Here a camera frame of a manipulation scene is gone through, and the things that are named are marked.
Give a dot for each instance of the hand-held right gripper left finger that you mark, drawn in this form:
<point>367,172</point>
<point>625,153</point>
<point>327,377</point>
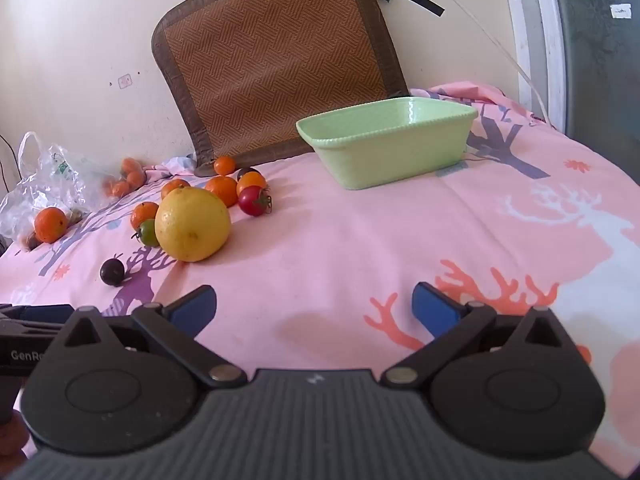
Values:
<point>192,306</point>

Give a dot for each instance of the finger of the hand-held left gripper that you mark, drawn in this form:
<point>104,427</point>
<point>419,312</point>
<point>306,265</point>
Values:
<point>30,325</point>

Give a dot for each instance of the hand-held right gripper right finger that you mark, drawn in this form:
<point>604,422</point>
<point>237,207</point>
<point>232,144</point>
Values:
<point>435,310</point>

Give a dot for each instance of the yellow lemon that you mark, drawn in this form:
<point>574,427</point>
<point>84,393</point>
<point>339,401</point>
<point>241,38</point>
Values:
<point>192,224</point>

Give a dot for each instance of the green tomato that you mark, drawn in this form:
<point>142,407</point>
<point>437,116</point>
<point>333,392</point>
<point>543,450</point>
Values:
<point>149,233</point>

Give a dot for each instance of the dark purple round fruit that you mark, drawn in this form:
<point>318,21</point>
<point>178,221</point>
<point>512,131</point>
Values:
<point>244,172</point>
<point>112,272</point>

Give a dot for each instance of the large mandarin orange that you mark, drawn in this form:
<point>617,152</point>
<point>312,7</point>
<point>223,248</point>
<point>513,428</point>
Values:
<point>50,224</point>

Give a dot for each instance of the green rectangular bowl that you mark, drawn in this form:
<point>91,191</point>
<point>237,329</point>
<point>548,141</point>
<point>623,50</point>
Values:
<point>385,152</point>

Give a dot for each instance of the orange tomato beside lemon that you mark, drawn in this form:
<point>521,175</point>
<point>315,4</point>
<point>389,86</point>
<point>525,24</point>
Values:
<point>143,212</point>

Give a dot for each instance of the clear plastic bag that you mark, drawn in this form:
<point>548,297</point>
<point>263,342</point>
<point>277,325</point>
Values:
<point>35,185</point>

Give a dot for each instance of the brown woven seat cushion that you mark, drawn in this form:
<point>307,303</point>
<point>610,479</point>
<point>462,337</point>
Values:
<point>280,60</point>

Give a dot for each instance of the frosted glass pane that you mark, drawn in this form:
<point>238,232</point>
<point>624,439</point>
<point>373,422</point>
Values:
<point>600,85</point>

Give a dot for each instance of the white glass sticker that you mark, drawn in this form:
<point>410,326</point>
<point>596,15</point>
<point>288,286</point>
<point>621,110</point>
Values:
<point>620,11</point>

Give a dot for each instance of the white wall socket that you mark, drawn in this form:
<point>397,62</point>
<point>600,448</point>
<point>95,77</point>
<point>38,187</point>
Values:
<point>124,81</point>

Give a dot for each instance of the white window frame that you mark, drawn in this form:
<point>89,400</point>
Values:
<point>535,35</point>

